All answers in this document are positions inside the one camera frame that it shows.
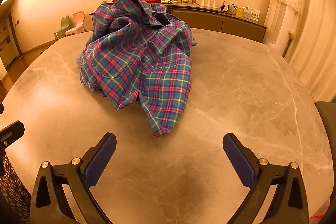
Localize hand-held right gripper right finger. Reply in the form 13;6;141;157
223;133;309;224

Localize black and white holder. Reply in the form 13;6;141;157
220;4;236;14

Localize dark grey chair back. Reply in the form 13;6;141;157
314;101;336;122

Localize person's patterned clothing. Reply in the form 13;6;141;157
0;154;32;216

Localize grey sideboard cabinet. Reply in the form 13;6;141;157
89;1;268;43

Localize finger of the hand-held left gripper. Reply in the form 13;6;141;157
0;120;25;147

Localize pink plastic chair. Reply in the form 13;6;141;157
65;11;88;37

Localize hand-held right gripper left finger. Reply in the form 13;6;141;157
30;132;117;224

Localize pale pleated curtain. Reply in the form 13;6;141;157
283;0;336;106

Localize blue pink plaid shirt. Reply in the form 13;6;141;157
76;0;197;138

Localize white boxes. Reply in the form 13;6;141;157
244;5;260;21

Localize green plastic chair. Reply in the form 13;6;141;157
54;15;71;41

